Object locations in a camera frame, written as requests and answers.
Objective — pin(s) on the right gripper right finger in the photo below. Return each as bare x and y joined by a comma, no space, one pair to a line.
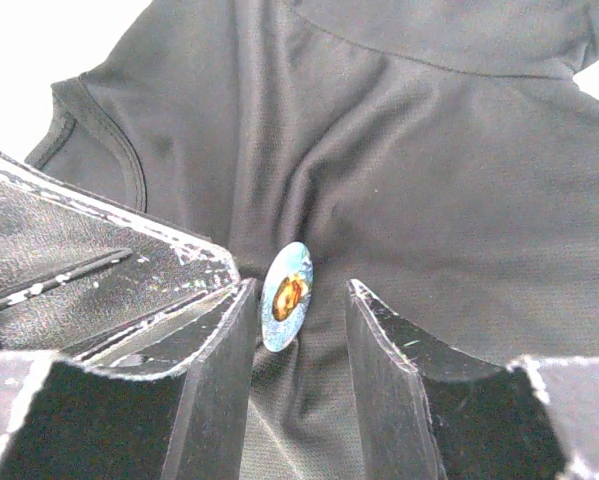
428,411

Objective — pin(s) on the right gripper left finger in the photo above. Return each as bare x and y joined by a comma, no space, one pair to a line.
177,411

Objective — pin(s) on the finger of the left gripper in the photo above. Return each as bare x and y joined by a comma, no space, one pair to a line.
74,266

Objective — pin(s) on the round badge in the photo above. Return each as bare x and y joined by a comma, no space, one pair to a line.
285,296

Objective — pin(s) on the black t-shirt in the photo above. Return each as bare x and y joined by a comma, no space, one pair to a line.
438,151

